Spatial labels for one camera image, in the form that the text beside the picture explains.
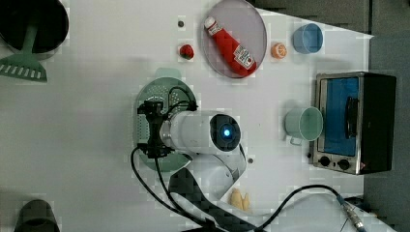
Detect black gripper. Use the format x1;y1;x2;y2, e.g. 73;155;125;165
137;101;171;159

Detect green oval strainer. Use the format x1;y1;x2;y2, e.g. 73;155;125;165
131;67;198;173

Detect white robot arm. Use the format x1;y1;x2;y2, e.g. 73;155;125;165
132;100;259;232

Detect yellow toy banana bunch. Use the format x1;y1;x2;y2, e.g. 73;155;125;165
229;188;250;212

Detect red toy strawberry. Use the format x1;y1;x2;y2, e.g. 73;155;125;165
179;44;194;60

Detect red ketchup bottle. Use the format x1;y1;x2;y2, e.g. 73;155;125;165
204;16;257;77

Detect dark grey cup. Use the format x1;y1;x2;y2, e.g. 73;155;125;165
14;199;60;232

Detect green mug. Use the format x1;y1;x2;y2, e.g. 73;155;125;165
284;107;324;146

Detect green slotted spatula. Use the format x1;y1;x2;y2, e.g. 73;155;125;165
0;14;47;82

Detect grey round plate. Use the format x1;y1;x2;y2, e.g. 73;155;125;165
202;0;267;78

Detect orange slice toy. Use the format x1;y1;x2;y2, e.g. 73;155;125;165
271;43;287;59

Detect blue cup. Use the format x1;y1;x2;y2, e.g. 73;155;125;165
292;23;324;54

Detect black round pot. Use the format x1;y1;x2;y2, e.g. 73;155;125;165
0;0;69;60

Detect black toaster oven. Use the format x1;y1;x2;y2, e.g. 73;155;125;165
312;72;396;175

